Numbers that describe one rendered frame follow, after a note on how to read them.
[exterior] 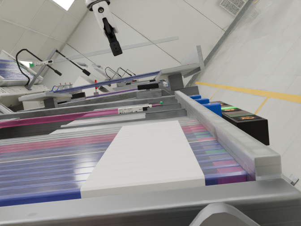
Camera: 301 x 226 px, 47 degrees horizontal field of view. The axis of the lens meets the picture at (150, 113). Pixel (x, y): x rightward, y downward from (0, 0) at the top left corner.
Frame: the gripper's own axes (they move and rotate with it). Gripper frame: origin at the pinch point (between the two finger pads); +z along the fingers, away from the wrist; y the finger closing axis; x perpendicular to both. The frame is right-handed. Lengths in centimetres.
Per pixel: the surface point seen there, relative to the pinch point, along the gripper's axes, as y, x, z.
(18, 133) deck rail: -33.9, 28.4, 15.9
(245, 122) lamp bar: -72, -13, 26
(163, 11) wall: 692, -122, -152
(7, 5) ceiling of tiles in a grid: 365, 124, -166
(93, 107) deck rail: -35.1, 9.3, 16.5
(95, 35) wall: 703, 46, -160
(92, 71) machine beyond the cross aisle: 409, 52, -47
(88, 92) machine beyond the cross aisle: 400, 69, -19
